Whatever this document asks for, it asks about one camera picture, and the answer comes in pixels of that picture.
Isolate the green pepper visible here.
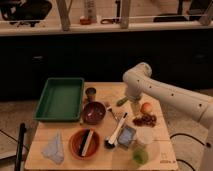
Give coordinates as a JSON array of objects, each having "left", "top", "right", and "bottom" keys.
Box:
[{"left": 116, "top": 97, "right": 128, "bottom": 107}]

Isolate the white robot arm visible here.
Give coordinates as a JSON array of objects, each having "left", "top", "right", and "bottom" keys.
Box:
[{"left": 123, "top": 62, "right": 213, "bottom": 171}]

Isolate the small metal cup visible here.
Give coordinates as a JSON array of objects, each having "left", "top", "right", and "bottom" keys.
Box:
[{"left": 85, "top": 87, "right": 96, "bottom": 102}]

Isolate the red grapes bunch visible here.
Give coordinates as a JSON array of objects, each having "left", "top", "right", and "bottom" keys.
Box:
[{"left": 133, "top": 114, "right": 157, "bottom": 127}]

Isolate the metal fork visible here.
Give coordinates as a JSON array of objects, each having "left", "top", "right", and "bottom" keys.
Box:
[{"left": 106, "top": 105, "right": 119, "bottom": 122}]

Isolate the clear plastic lid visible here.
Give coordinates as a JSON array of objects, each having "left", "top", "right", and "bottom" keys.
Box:
[{"left": 135, "top": 127, "right": 163, "bottom": 168}]

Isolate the blue sponge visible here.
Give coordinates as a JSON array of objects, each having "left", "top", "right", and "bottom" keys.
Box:
[{"left": 117, "top": 125, "right": 136, "bottom": 148}]

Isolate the dark red bowl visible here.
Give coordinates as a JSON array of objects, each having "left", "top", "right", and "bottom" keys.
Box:
[{"left": 82, "top": 102, "right": 106, "bottom": 125}]

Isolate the black and white brush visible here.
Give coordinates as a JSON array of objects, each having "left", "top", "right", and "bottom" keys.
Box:
[{"left": 104, "top": 113, "right": 127, "bottom": 149}]

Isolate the black and cream block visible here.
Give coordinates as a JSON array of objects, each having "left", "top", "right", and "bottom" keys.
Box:
[{"left": 79, "top": 130, "right": 94, "bottom": 157}]

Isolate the orange plate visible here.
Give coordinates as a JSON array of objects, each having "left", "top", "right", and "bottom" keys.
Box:
[{"left": 68, "top": 129, "right": 100, "bottom": 160}]

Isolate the green plastic tray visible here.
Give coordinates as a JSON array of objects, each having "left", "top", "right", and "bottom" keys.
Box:
[{"left": 34, "top": 78, "right": 84, "bottom": 122}]

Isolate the light blue cloth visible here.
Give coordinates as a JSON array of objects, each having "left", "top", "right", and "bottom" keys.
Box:
[{"left": 41, "top": 133, "right": 64, "bottom": 164}]

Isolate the red object on shelf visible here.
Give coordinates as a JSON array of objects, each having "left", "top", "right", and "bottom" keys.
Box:
[{"left": 79, "top": 16, "right": 91, "bottom": 25}]

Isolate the black pole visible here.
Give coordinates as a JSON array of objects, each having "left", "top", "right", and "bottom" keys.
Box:
[{"left": 14, "top": 123, "right": 26, "bottom": 171}]

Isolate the black office chair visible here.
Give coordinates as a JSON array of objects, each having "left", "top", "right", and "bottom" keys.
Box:
[{"left": 0, "top": 0, "right": 52, "bottom": 27}]

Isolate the black floor cable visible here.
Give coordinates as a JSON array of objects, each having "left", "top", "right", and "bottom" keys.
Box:
[{"left": 169, "top": 133, "right": 206, "bottom": 148}]

